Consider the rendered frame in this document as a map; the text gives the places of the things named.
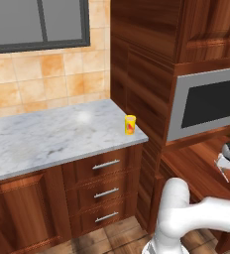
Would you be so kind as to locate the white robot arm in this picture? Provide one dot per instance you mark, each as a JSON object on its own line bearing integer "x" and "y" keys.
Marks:
{"x": 183, "y": 215}

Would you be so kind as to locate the grey framed window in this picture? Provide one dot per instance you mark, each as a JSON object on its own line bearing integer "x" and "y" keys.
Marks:
{"x": 37, "y": 20}

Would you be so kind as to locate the tall wooden cupboard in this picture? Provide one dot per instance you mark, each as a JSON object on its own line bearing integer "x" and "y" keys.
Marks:
{"x": 143, "y": 66}

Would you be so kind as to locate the silver microwave oven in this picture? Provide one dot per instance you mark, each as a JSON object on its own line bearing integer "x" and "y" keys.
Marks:
{"x": 209, "y": 102}

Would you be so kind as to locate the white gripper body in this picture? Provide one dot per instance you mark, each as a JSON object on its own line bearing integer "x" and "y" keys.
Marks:
{"x": 223, "y": 163}

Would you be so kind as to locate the yellow smoothie cup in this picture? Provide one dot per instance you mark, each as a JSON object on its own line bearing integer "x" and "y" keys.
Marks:
{"x": 130, "y": 125}

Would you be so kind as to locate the wooden drawer front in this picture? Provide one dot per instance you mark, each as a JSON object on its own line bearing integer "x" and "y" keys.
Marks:
{"x": 77, "y": 168}
{"x": 84, "y": 222}
{"x": 84, "y": 197}

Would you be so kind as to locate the wooden cupboard door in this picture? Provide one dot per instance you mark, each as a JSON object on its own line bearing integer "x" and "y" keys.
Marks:
{"x": 21, "y": 211}
{"x": 209, "y": 29}

